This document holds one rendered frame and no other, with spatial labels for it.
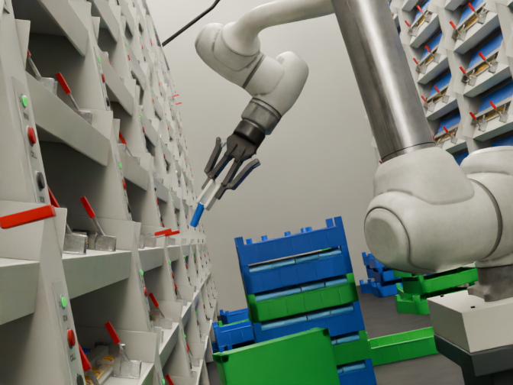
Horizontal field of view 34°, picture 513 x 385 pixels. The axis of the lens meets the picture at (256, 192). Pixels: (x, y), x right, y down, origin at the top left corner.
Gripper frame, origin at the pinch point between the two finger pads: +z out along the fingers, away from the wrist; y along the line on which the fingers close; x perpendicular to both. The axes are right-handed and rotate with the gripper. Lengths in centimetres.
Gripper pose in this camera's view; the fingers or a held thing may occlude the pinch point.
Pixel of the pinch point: (209, 195)
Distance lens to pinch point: 209.9
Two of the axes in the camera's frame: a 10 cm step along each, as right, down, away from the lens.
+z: -5.4, 8.3, -1.4
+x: -2.0, -2.9, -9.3
